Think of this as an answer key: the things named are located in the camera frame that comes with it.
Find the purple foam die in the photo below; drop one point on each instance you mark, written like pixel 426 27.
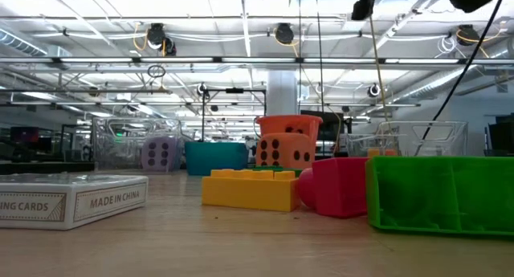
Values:
pixel 158 154

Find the small black ceiling reel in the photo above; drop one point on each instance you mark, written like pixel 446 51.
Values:
pixel 373 90
pixel 202 89

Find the teal rectangular bin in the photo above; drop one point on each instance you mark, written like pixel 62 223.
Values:
pixel 217 158

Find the silver ventilation duct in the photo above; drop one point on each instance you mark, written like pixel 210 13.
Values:
pixel 458 78

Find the black flat monitor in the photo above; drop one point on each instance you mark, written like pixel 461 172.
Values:
pixel 331 126

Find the large bright green block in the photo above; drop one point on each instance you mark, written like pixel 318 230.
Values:
pixel 441 196

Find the dark red-screen monitor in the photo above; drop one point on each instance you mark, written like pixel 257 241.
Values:
pixel 24 135

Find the orange toy block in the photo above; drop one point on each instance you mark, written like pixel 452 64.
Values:
pixel 388 153

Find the white building column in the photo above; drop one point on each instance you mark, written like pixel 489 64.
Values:
pixel 283 92

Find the large black ceiling reel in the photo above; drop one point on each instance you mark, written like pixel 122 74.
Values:
pixel 467 34
pixel 284 34
pixel 156 34

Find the white brown-print card deck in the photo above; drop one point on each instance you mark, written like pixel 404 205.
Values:
pixel 72 204

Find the pink plastic cup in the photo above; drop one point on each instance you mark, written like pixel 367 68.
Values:
pixel 337 188

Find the long yellow brick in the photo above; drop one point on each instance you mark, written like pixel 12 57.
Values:
pixel 249 192

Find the orange pumpkin bucket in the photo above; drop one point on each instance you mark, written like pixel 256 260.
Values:
pixel 281 124

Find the clear plastic bin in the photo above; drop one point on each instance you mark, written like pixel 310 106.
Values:
pixel 449 140
pixel 116 148

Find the black camera stand frame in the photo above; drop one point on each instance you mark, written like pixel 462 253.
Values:
pixel 235 90

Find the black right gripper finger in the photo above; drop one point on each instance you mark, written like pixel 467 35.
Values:
pixel 364 8

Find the yellow toy block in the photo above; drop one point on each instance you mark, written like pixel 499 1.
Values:
pixel 373 153

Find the orange foam die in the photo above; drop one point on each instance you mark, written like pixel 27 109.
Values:
pixel 285 148

